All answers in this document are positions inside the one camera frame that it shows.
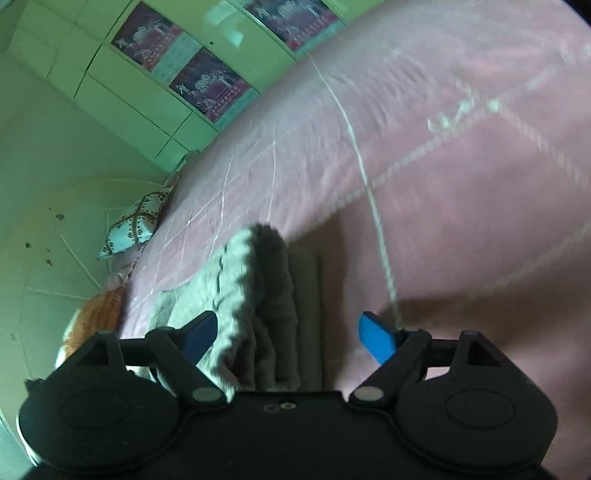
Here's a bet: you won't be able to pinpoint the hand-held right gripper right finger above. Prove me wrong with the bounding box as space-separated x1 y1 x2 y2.
348 311 506 409

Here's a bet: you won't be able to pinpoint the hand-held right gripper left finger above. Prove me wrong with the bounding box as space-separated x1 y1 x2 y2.
69 310 228 407

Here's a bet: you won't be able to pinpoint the grey-green pants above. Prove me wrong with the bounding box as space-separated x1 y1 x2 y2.
154 224 324 393

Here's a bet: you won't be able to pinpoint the orange striped pillow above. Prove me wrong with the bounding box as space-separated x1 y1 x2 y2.
55 288 127 365

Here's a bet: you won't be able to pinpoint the white patterned pillow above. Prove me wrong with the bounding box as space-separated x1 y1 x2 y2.
99 187 174 261

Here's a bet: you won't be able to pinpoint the pink checked bed sheet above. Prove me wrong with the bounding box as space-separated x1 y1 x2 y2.
115 0 591 480

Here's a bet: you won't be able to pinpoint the pale green wardrobe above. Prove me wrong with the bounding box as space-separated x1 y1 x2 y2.
9 0 352 160

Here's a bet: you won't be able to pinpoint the wall poster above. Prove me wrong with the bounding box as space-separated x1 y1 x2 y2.
111 2 204 81
169 48 259 123
245 0 345 54

